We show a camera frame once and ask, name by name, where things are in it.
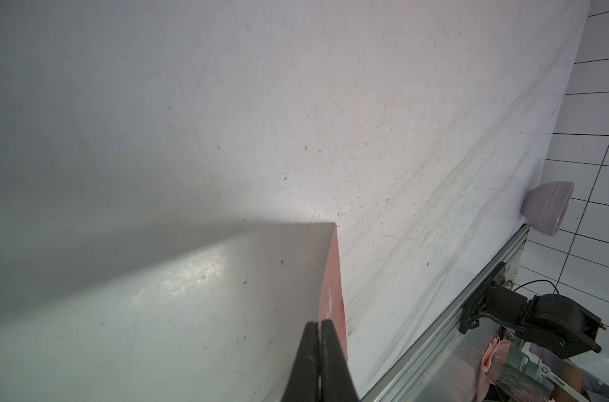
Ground red postcard white text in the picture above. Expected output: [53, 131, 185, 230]
[318, 227, 348, 361]

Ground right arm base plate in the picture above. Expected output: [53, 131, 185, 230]
[459, 261, 506, 334]

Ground lilac bowl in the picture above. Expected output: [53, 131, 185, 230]
[521, 181, 575, 237]

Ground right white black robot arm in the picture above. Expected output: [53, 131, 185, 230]
[475, 286, 604, 360]

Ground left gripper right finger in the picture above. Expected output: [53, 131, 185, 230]
[320, 319, 359, 402]

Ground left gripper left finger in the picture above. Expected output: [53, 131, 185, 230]
[281, 322, 321, 402]

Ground aluminium mounting rail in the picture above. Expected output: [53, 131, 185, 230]
[363, 224, 529, 401]

